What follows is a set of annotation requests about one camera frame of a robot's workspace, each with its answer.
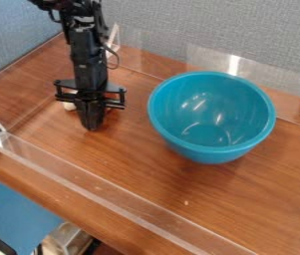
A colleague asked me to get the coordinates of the blue plastic bowl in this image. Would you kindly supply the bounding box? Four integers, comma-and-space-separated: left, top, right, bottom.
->
147, 71, 275, 164

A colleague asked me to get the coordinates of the metal frame under table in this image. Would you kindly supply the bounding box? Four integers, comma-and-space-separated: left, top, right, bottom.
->
34, 222, 92, 255

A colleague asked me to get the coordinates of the clear acrylic corner bracket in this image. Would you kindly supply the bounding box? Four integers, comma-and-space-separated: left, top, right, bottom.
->
107, 24, 120, 52

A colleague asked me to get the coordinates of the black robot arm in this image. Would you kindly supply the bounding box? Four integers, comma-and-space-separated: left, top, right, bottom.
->
28, 0, 127, 130

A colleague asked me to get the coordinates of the clear acrylic front barrier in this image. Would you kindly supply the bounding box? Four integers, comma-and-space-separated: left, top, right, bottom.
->
0, 128, 255, 255

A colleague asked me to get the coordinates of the toy mushroom brown cap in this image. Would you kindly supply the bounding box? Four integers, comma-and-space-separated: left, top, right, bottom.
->
63, 103, 76, 112

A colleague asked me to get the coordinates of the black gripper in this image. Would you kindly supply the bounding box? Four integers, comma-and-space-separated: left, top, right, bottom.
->
53, 80, 127, 129

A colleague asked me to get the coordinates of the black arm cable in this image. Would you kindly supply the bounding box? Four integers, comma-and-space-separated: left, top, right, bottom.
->
100, 43, 120, 71

